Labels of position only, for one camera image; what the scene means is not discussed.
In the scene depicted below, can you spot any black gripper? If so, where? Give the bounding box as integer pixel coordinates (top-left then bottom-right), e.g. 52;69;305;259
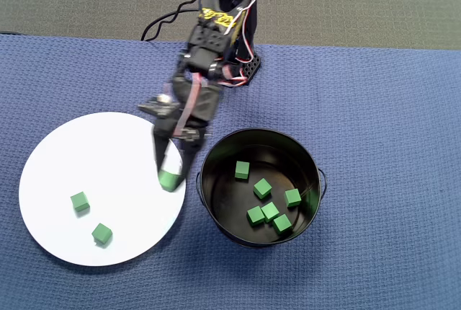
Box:
153;71;223;185

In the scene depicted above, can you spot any green cube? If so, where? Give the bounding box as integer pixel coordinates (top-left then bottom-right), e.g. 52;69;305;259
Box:
234;160;251;182
261;201;281;223
246;205;266;227
70;191;91;213
91;222;114;245
272;213;292;235
253;178;273;200
284;188;303;208
158;169;184;192

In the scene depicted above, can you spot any white round plate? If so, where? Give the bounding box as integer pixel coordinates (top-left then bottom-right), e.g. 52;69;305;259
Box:
18;111;187;267

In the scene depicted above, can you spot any black metal bucket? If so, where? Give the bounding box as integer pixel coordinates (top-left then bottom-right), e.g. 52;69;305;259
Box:
196;128;328;248

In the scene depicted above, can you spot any blue waffle cloth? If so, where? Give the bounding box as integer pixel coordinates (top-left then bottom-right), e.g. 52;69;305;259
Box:
0;32;461;310

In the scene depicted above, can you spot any red white servo wire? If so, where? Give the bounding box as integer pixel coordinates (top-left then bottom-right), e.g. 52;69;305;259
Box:
172;71;205;138

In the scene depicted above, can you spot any small wrist camera board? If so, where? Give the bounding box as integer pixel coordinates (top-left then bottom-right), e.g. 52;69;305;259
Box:
138;93;181;118

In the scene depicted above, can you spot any black cable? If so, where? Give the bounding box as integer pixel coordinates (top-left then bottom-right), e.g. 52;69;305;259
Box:
143;0;205;41
140;0;205;43

